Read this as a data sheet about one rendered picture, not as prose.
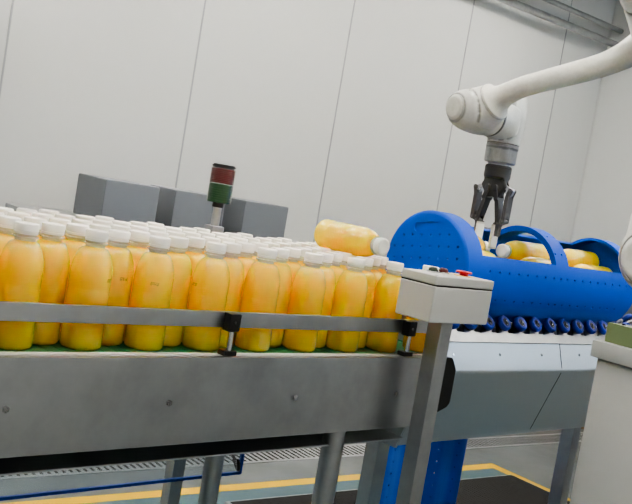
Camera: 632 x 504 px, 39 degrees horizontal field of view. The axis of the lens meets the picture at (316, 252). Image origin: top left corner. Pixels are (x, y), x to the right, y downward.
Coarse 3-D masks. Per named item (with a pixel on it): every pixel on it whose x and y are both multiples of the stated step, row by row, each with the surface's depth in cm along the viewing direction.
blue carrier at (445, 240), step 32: (416, 224) 236; (448, 224) 228; (416, 256) 235; (448, 256) 227; (480, 256) 226; (608, 256) 288; (512, 288) 237; (544, 288) 247; (576, 288) 257; (608, 288) 269; (512, 320) 253; (608, 320) 282
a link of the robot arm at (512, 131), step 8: (512, 104) 242; (520, 104) 243; (512, 112) 241; (520, 112) 243; (504, 120) 239; (512, 120) 241; (520, 120) 243; (504, 128) 240; (512, 128) 242; (520, 128) 244; (488, 136) 243; (496, 136) 242; (504, 136) 243; (512, 136) 243; (520, 136) 245; (512, 144) 244
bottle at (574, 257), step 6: (570, 252) 276; (576, 252) 278; (582, 252) 281; (588, 252) 284; (570, 258) 275; (576, 258) 276; (582, 258) 279; (588, 258) 281; (594, 258) 284; (570, 264) 276; (576, 264) 277; (594, 264) 283
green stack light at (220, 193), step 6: (210, 186) 228; (216, 186) 227; (222, 186) 227; (228, 186) 228; (210, 192) 228; (216, 192) 227; (222, 192) 227; (228, 192) 228; (210, 198) 228; (216, 198) 227; (222, 198) 227; (228, 198) 228
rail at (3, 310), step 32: (0, 320) 138; (32, 320) 141; (64, 320) 145; (96, 320) 149; (128, 320) 153; (160, 320) 157; (192, 320) 161; (256, 320) 171; (288, 320) 177; (320, 320) 183; (352, 320) 189; (384, 320) 195; (416, 320) 203
